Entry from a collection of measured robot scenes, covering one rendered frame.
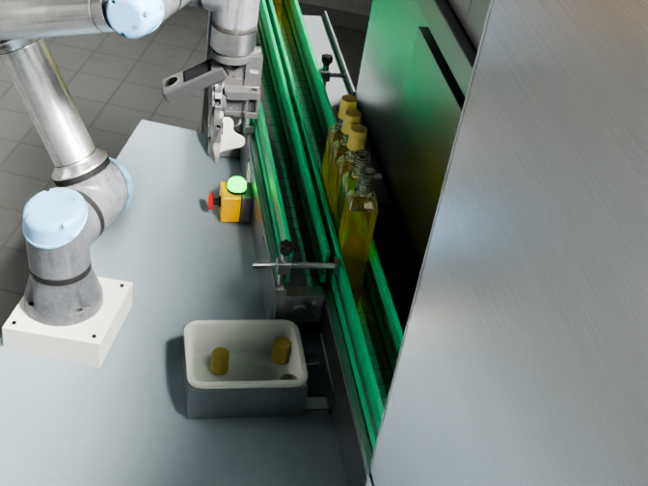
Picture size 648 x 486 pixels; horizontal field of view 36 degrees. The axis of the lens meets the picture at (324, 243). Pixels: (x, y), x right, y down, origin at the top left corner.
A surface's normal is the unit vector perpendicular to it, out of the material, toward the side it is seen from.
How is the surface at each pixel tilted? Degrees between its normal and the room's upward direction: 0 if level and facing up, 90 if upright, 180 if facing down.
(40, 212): 8
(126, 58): 0
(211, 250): 0
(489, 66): 90
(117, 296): 5
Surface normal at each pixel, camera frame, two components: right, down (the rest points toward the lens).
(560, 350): -0.98, -0.01
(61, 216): 0.01, -0.73
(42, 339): -0.17, 0.59
